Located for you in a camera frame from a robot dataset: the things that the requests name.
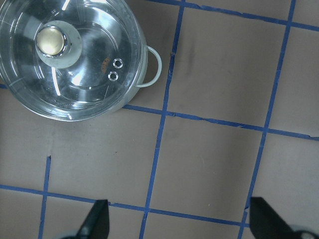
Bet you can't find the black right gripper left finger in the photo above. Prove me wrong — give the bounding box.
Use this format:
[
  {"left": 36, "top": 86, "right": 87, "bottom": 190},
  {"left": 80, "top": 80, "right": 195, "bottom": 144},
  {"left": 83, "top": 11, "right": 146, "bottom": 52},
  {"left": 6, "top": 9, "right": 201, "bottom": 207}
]
[{"left": 76, "top": 200, "right": 110, "bottom": 239}]

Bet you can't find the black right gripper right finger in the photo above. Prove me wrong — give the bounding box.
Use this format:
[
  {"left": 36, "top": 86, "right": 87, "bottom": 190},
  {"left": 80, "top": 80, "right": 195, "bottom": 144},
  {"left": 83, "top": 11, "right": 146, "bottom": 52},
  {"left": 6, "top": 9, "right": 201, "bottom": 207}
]
[{"left": 249, "top": 197, "right": 302, "bottom": 239}]

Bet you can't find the glass pot lid with knob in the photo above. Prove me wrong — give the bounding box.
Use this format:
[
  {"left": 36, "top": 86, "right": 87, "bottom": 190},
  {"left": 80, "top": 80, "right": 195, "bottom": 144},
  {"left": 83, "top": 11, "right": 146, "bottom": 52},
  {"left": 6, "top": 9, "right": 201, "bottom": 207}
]
[{"left": 0, "top": 0, "right": 146, "bottom": 119}]

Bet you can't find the stainless steel cooking pot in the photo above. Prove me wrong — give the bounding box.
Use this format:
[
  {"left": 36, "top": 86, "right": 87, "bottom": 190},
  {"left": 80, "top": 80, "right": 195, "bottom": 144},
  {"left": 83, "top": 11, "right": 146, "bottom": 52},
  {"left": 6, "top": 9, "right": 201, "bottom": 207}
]
[{"left": 0, "top": 0, "right": 163, "bottom": 122}]

